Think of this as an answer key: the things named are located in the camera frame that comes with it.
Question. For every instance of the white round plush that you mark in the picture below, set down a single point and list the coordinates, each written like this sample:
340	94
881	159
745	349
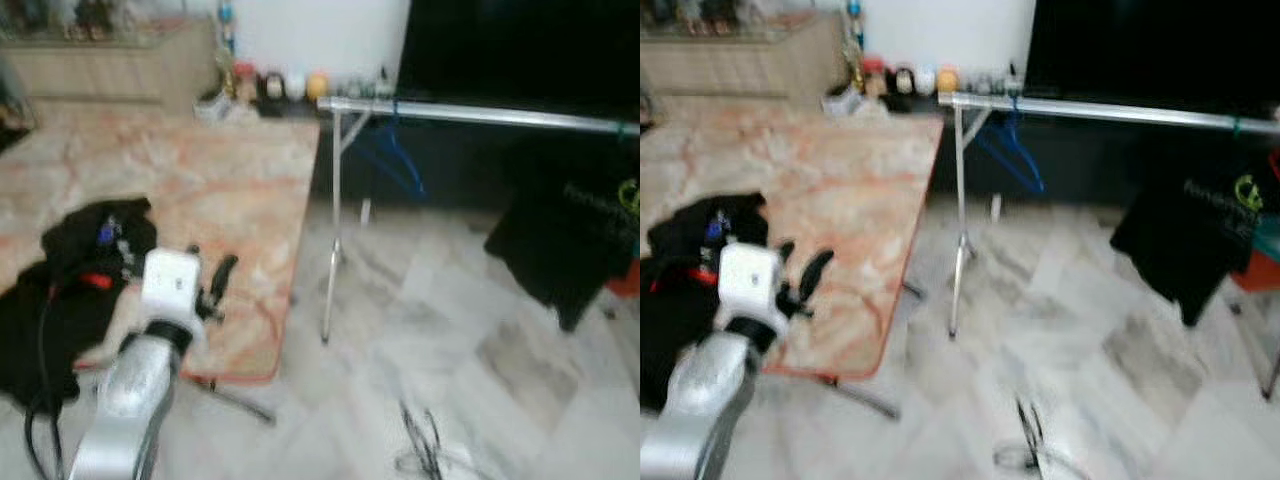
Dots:
295	86
926	81

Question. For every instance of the black shirt with green logo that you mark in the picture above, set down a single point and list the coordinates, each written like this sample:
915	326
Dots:
1190	245
570	250

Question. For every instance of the silver metal clothes rack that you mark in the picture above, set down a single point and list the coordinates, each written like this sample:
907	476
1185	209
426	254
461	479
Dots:
480	115
1100	112

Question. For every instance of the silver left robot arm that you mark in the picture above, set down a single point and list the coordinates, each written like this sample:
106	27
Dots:
135	400
705	410

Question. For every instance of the black shirt with red collar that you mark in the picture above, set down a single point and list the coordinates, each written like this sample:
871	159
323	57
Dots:
50	320
675	320

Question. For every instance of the black television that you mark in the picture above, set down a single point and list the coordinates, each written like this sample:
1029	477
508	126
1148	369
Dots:
520	50
1150	45

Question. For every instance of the white box with black top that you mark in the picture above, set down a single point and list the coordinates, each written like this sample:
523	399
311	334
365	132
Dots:
845	101
215	106

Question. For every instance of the black TV console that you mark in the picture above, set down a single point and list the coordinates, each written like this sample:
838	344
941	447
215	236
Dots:
460	165
1085	160

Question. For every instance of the light wooden cabinet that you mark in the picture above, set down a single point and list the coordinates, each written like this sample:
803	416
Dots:
110	70
740	65

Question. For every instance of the blue plastic hanger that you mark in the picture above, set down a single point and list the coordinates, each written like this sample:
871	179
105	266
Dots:
405	170
1025	165

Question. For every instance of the gold and blue trophy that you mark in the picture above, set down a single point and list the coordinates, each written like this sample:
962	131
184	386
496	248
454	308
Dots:
855	30
225	35

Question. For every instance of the glass jar with red lid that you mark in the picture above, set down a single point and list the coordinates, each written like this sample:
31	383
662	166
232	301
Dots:
873	76
243	80

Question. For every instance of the marble table with red edge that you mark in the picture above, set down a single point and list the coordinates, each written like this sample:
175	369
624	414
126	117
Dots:
860	190
230	200

